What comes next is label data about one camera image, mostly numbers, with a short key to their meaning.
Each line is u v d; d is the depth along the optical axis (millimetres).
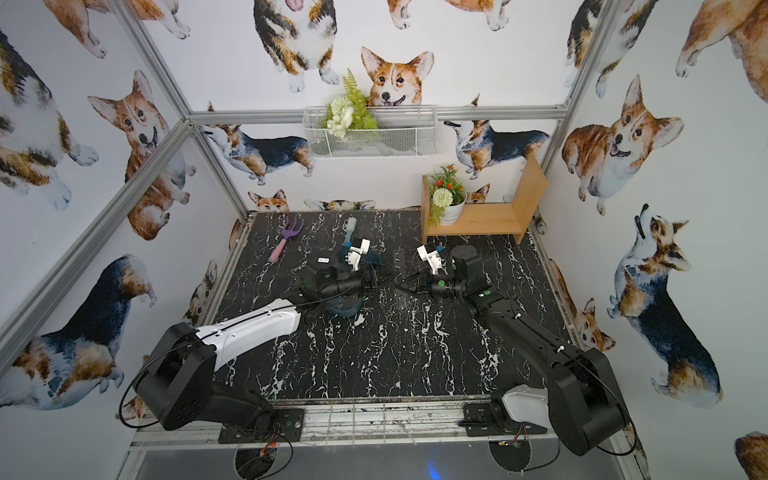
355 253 746
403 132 924
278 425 733
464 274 632
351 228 1146
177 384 425
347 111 783
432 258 747
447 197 951
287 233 1168
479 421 744
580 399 410
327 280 647
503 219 1099
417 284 715
